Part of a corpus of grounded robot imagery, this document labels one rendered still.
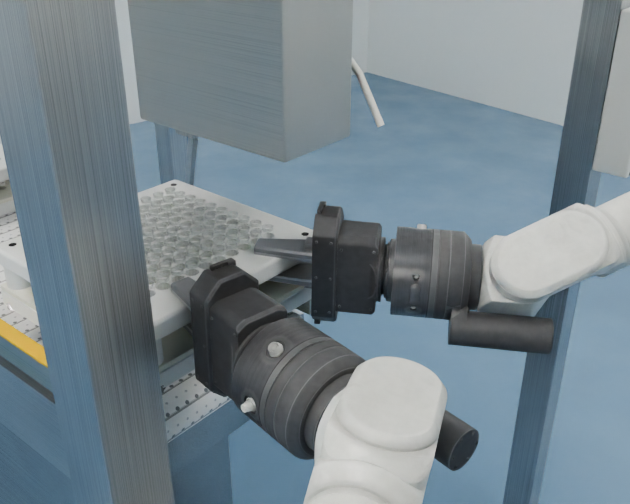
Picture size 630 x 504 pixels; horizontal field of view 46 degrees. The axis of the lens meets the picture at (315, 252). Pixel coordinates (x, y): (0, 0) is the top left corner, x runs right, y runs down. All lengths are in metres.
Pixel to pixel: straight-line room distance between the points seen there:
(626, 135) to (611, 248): 0.59
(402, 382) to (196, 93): 0.40
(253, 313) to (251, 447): 1.43
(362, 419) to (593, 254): 0.33
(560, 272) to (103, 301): 0.40
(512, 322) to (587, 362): 1.72
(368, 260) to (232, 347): 0.18
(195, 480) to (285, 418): 0.51
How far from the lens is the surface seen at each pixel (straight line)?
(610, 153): 1.31
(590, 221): 0.72
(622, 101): 1.29
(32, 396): 0.83
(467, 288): 0.71
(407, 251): 0.70
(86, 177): 0.49
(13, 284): 0.83
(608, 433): 2.19
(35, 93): 0.47
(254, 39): 0.71
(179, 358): 0.68
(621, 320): 2.69
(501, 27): 4.77
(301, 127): 0.72
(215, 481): 1.07
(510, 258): 0.69
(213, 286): 0.60
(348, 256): 0.71
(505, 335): 0.72
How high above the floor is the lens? 1.35
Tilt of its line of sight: 28 degrees down
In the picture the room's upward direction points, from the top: straight up
